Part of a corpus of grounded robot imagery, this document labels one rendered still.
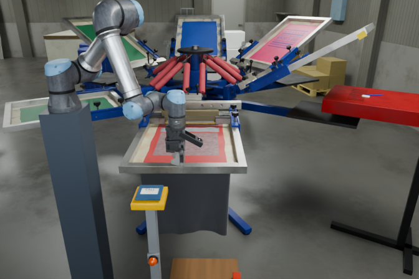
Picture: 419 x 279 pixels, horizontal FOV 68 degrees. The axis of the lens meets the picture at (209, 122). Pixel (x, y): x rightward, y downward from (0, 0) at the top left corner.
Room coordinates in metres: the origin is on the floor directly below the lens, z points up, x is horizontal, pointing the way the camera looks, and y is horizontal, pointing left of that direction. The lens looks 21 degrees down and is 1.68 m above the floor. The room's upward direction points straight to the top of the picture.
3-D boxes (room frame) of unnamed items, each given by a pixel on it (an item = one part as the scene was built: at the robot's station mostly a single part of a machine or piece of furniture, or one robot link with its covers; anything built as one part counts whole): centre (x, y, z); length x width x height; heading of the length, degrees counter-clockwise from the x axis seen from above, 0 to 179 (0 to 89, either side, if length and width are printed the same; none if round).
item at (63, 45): (9.51, 3.36, 0.46); 2.41 x 1.95 x 0.92; 4
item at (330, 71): (6.44, -2.19, 0.33); 1.18 x 0.90 x 0.66; 4
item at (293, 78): (3.04, -0.46, 0.91); 1.34 x 0.41 x 0.08; 120
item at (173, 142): (1.27, 0.15, 1.12); 0.09 x 0.08 x 0.12; 90
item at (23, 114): (2.25, 0.91, 1.05); 1.08 x 0.61 x 0.23; 120
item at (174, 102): (1.28, 0.14, 1.28); 0.09 x 0.08 x 0.11; 59
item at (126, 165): (1.65, 0.12, 0.97); 0.79 x 0.58 x 0.04; 0
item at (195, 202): (1.36, 0.12, 0.74); 0.45 x 0.03 x 0.43; 90
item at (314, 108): (2.37, -0.46, 0.91); 1.34 x 0.41 x 0.08; 60
